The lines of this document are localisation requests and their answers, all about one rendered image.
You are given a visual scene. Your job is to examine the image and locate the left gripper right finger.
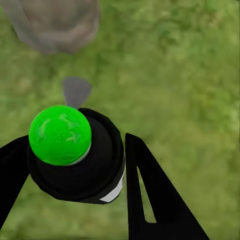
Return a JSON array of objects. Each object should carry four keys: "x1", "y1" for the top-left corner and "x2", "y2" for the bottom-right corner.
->
[{"x1": 124, "y1": 133, "x2": 210, "y2": 240}]

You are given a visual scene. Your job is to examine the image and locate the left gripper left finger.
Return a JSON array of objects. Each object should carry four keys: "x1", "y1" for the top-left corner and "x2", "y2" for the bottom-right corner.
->
[{"x1": 0, "y1": 135, "x2": 30, "y2": 228}]

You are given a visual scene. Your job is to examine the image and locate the pesticide atomizer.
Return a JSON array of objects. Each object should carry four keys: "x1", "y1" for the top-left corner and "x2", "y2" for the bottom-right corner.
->
[{"x1": 27, "y1": 76, "x2": 126, "y2": 205}]

